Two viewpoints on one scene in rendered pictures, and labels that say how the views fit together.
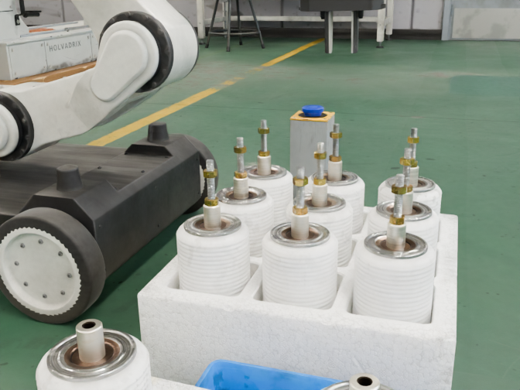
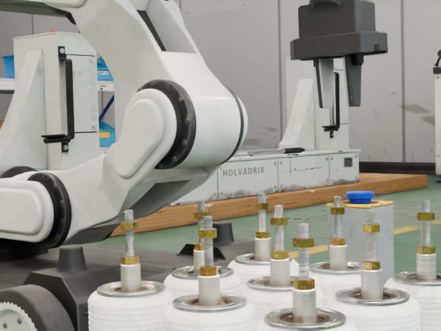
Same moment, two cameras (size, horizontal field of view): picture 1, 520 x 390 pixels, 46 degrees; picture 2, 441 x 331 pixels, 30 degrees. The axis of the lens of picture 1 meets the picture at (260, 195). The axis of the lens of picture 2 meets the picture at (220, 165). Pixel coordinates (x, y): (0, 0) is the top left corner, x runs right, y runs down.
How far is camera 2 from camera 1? 42 cm
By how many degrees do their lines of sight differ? 29
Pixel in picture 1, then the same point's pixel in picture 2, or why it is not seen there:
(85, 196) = (78, 278)
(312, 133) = (351, 223)
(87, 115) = (114, 196)
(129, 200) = not seen: hidden behind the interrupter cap
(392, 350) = not seen: outside the picture
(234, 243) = (138, 307)
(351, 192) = (346, 283)
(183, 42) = (215, 114)
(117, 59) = (136, 129)
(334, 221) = (281, 303)
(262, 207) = not seen: hidden behind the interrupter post
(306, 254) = (195, 319)
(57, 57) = (232, 184)
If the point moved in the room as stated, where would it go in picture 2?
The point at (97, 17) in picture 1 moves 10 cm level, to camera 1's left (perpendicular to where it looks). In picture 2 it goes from (131, 88) to (80, 91)
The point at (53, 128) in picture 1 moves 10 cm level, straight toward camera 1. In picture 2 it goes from (87, 212) to (71, 219)
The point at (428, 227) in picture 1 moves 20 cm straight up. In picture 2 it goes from (386, 314) to (383, 108)
